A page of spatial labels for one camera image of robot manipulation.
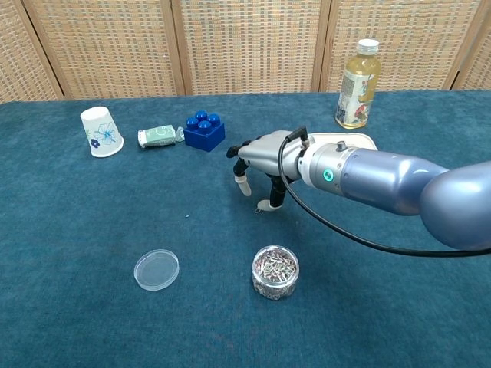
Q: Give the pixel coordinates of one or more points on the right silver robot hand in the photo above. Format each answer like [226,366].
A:
[262,155]

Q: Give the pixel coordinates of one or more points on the silver paperclip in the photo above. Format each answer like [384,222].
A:
[258,209]

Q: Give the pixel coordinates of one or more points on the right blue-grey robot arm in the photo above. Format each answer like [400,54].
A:
[383,180]

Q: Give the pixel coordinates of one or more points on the clear jar of paperclips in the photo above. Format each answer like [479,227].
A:
[275,274]

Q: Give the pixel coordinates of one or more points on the blue toy building block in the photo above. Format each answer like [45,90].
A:
[203,136]

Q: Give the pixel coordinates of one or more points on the cream rectangular tray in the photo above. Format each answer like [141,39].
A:
[353,141]

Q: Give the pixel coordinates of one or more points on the green wrapped candy packet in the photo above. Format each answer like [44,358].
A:
[155,136]

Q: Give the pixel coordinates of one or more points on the woven folding screen panel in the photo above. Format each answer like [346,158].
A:
[479,61]
[115,46]
[19,57]
[414,38]
[249,46]

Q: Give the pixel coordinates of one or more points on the yellow tea bottle white cap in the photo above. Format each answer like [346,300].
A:
[358,92]

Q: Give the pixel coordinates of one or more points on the clear round plastic lid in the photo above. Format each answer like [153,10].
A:
[156,270]

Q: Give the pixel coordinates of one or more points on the blue table cloth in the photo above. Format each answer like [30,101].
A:
[115,214]

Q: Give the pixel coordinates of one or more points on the white paper cup blue flower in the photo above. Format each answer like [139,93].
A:
[101,132]

